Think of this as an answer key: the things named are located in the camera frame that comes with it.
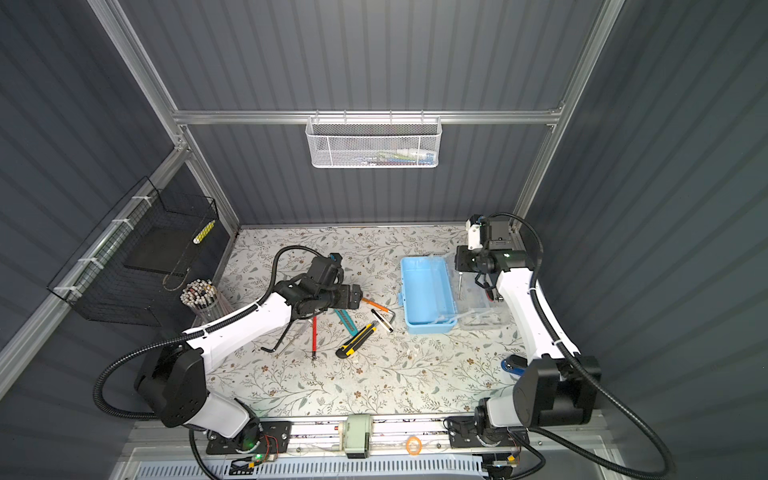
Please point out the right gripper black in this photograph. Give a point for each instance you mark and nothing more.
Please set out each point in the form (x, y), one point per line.
(461, 265)

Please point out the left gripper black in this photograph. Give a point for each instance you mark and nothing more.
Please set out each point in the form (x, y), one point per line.
(344, 301)

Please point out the teal utility knife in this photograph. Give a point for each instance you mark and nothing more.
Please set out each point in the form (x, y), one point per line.
(347, 322)

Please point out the yellow black utility knife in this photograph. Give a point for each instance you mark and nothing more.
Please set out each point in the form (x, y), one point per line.
(352, 346)

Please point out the blue plastic tool box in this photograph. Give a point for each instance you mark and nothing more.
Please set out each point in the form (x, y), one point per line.
(426, 296)

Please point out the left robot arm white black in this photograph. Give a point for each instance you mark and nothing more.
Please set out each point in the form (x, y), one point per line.
(172, 380)

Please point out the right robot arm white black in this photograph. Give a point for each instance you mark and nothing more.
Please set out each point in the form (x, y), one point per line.
(505, 255)

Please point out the orange pencil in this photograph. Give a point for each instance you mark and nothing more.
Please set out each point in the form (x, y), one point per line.
(380, 307)

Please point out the black metal rod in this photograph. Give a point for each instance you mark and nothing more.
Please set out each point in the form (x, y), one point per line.
(280, 339)

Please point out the cup of pencils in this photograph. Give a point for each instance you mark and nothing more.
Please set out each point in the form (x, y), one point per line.
(205, 301)

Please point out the yellow highlighter in basket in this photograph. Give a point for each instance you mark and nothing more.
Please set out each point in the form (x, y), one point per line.
(204, 231)

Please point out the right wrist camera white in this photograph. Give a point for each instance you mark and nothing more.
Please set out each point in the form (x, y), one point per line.
(474, 230)

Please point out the red handled screwdriver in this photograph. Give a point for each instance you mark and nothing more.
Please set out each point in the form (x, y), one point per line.
(314, 338)

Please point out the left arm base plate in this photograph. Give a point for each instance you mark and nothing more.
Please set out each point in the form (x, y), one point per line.
(265, 438)

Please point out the white mesh wall basket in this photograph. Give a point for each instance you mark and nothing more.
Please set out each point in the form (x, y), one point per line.
(390, 144)

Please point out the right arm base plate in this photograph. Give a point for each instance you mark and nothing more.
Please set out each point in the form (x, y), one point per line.
(464, 433)

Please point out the white slotted cable duct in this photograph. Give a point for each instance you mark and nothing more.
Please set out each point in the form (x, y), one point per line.
(398, 466)

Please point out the black wire wall basket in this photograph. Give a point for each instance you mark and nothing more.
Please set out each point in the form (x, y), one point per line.
(133, 272)

